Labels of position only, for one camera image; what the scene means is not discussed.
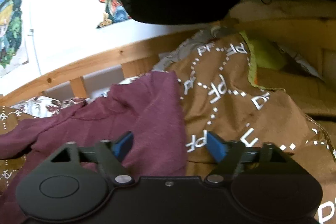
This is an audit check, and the lime green cloth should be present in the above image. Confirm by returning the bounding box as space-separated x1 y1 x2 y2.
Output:
239 31 288 89

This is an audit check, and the wooden bed frame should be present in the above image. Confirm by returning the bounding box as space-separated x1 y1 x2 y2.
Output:
0 16 336 106

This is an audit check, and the white floral bedsheet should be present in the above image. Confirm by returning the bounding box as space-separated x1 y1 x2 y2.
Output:
13 26 322 118

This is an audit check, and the brown PF patterned blanket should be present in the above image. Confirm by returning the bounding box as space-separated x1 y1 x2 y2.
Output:
0 33 336 224

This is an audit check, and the blond character poster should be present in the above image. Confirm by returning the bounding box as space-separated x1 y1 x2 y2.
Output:
1 0 29 77

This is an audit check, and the white wall cable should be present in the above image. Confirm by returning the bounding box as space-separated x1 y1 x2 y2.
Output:
26 28 43 77

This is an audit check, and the maroon knit garment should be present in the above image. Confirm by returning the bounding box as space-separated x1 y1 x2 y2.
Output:
1 72 187 223

